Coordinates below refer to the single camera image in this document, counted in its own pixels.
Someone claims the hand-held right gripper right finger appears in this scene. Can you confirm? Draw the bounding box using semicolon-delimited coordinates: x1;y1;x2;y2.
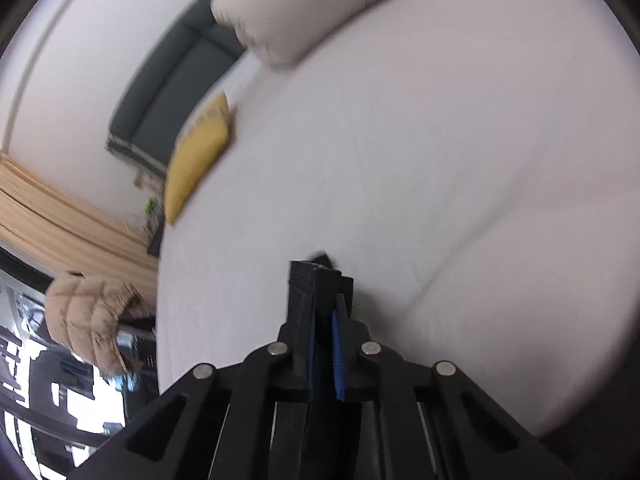
330;274;578;480

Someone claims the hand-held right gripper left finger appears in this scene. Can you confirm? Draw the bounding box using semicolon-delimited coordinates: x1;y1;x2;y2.
65;259;322;480

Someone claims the green potted plant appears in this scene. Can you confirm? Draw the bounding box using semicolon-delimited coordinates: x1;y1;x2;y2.
142;194;166;241

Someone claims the white bed sheet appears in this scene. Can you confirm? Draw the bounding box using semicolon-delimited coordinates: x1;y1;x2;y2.
155;0;640;441

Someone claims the yellow cushion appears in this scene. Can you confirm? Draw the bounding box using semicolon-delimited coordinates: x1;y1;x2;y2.
164;91;237;226

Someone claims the beige puffer jacket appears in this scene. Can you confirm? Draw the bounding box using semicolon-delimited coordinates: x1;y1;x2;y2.
45;271;147;376

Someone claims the large window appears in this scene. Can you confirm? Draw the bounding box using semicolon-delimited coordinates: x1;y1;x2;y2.
0;245;161;480

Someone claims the beige curtain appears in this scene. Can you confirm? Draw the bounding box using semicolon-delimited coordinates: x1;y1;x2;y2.
0;152;162;292

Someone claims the dark grey sofa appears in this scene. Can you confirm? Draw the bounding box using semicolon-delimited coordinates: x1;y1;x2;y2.
106;0;248;177

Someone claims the white pillow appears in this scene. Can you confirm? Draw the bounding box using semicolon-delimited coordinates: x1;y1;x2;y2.
210;0;416;66

